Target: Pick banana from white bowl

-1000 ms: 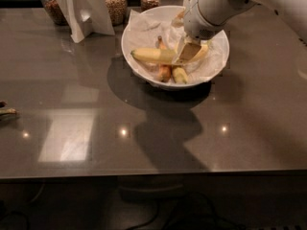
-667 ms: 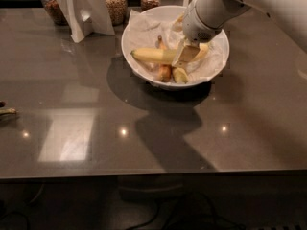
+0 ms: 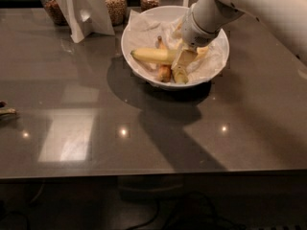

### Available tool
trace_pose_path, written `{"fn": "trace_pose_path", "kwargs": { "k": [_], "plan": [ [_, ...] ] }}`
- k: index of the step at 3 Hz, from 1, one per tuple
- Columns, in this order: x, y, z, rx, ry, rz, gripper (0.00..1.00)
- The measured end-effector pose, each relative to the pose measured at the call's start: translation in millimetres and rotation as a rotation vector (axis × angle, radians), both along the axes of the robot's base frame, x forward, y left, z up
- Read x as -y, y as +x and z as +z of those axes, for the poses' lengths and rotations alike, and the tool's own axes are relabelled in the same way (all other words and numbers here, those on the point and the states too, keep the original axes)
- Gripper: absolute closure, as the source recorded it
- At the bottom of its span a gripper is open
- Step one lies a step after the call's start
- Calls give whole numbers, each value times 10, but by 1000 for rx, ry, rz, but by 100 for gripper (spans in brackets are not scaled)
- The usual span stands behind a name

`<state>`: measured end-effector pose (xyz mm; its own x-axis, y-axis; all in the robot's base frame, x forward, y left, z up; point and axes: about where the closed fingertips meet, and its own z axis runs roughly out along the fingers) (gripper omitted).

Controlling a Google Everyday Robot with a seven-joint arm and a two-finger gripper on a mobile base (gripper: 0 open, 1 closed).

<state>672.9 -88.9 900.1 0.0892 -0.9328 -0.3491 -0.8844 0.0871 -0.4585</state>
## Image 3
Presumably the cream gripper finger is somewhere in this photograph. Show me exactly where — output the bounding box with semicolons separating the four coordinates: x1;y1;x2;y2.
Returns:
172;22;182;38
171;43;198;70

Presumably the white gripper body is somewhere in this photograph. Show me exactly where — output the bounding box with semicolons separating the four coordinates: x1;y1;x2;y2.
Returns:
181;4;220;48

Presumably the large yellow banana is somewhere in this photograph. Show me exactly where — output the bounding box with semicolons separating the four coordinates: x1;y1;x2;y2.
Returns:
130;47;209;65

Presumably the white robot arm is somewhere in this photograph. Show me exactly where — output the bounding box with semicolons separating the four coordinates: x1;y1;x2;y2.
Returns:
179;0;307;64

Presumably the small yellow-green banana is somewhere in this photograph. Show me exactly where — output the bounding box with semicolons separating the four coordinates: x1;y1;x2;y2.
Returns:
172;65;188;84

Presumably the small orange banana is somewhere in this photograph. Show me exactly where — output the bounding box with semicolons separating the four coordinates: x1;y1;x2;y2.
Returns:
157;36;171;82

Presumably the white bowl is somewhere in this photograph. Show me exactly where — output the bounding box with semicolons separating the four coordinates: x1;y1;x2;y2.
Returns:
120;5;230;91

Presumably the white paper liner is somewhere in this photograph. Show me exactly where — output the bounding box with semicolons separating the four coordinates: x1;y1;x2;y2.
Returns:
123;9;225;84

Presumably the glass jar with grains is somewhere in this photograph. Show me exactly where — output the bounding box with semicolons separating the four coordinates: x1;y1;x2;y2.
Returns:
105;0;127;26

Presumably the white card stand left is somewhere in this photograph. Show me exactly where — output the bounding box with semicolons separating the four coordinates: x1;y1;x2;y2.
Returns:
57;0;115;43

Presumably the glass jar far left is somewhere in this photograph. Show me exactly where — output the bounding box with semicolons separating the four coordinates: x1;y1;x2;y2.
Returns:
40;0;67;26

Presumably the black cable under table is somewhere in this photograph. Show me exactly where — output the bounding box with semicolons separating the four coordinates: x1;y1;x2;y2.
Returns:
124;190;250;230

